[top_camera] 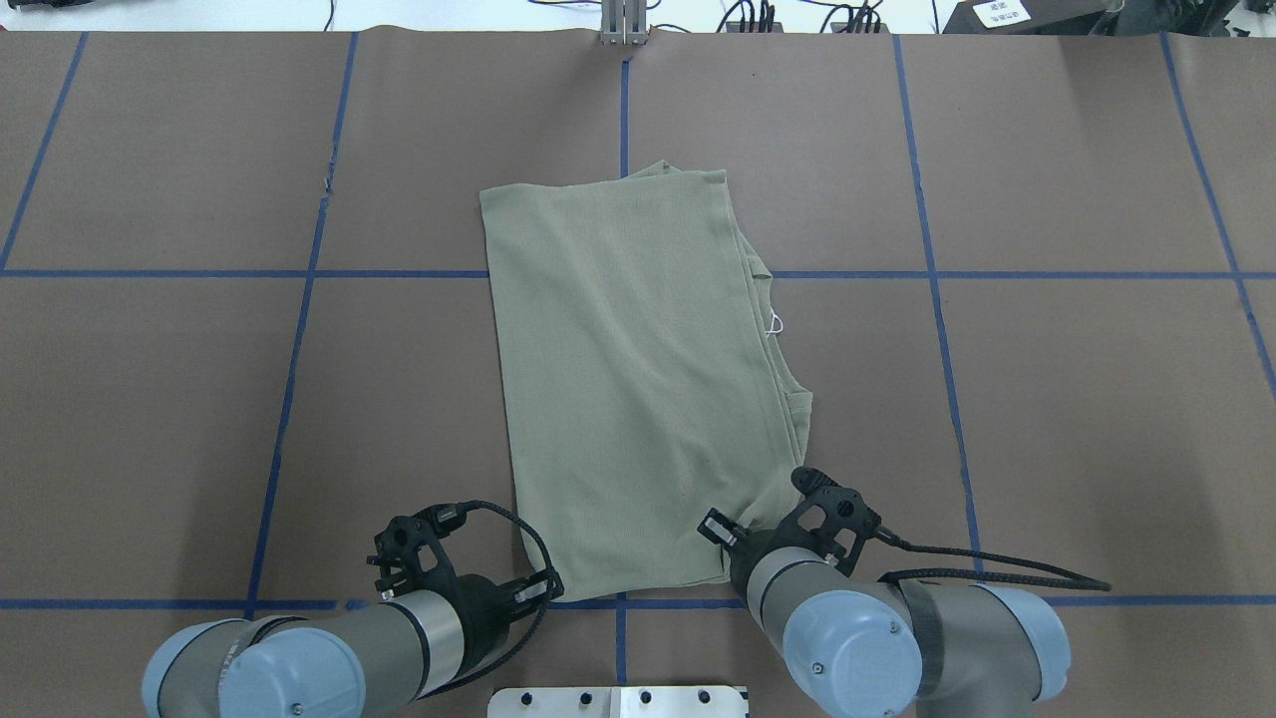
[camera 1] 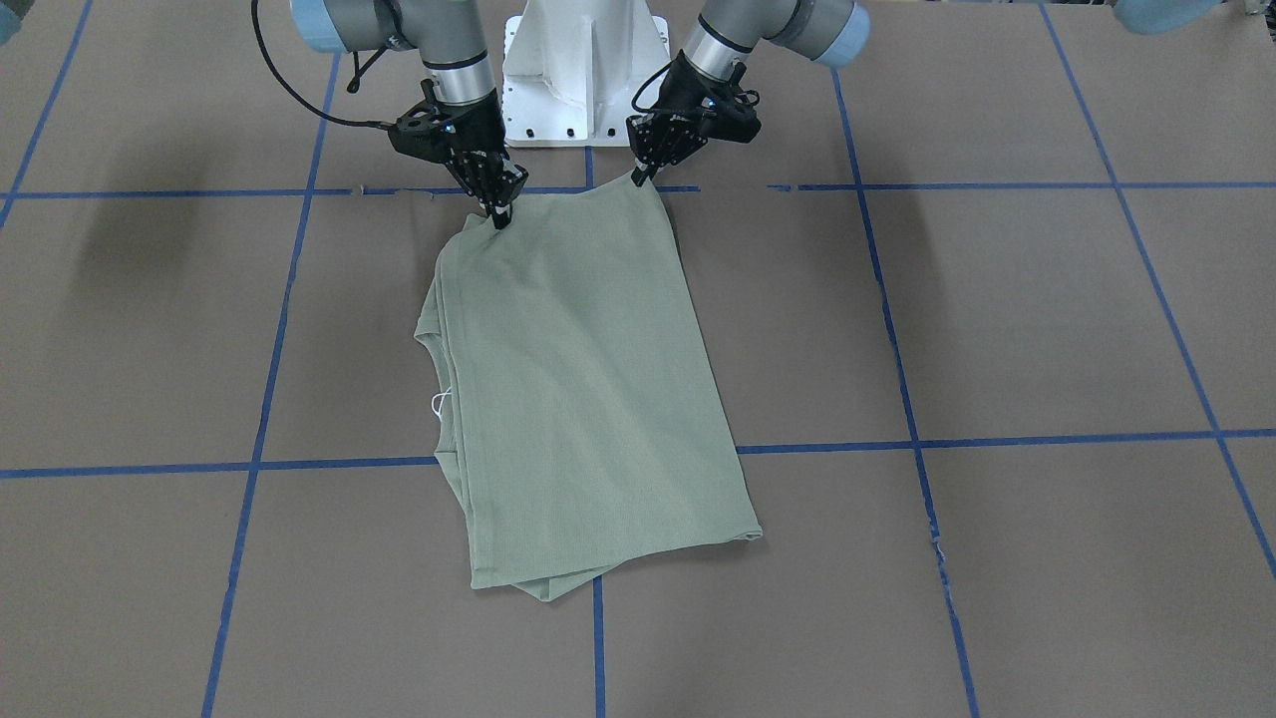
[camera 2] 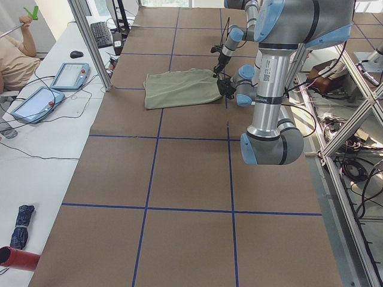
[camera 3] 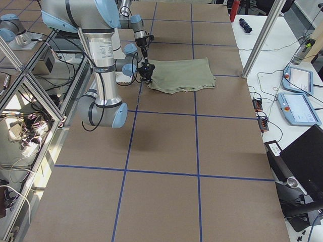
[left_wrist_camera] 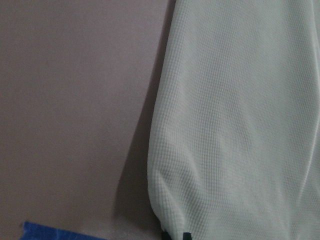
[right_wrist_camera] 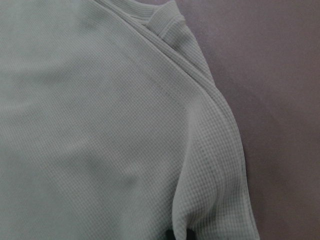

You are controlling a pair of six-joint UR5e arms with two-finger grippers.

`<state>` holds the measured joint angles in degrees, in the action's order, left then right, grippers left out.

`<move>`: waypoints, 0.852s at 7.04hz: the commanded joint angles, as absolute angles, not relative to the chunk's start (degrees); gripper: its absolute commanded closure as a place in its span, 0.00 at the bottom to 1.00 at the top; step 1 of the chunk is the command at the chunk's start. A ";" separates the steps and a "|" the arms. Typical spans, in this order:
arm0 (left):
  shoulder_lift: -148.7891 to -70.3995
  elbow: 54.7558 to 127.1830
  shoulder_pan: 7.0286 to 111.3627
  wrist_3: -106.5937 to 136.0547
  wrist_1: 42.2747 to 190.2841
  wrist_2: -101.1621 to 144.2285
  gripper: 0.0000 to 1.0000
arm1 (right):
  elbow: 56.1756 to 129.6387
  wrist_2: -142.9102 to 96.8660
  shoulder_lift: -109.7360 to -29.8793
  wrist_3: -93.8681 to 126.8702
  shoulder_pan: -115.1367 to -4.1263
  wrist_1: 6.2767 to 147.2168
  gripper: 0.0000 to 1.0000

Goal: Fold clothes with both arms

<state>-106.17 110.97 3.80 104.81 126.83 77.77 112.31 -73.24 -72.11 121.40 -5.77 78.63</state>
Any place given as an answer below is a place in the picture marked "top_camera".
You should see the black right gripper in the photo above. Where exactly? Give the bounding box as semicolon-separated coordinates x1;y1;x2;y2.
698;509;783;589

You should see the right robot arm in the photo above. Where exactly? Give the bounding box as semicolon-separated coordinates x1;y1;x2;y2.
698;510;1073;717

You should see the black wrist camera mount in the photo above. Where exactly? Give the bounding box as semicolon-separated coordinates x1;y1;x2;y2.
786;467;880;576
366;504;467;601

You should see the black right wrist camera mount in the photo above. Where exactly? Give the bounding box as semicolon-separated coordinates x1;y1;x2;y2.
786;467;880;576

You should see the olive green long-sleeve shirt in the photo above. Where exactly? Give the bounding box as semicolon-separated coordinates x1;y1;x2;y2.
479;163;814;601

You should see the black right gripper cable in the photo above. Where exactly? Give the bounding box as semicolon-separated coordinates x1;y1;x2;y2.
872;529;1113;593

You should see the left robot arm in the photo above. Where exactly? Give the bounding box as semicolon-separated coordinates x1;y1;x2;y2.
142;569;561;717

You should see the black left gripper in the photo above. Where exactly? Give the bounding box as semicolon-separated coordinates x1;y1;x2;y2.
459;568;564;649

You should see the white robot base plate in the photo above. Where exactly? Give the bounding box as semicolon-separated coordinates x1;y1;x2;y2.
486;685;752;717

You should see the aluminium frame post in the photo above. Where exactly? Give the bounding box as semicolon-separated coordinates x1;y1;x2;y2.
600;0;649;46

